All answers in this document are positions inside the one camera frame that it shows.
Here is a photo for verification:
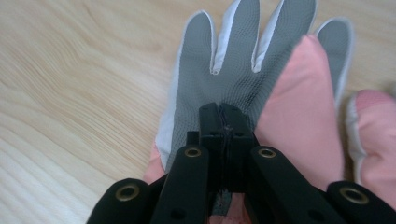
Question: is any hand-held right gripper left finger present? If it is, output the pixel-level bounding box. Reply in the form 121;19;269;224
199;102;228;192

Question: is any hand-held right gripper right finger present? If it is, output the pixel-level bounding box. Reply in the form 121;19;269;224
222;103;260;192

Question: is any pink ski glove grey palm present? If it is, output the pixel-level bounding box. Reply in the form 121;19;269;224
143;0;356;224

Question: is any pink ski glove cartoon print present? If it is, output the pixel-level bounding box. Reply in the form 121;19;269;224
345;89;396;211

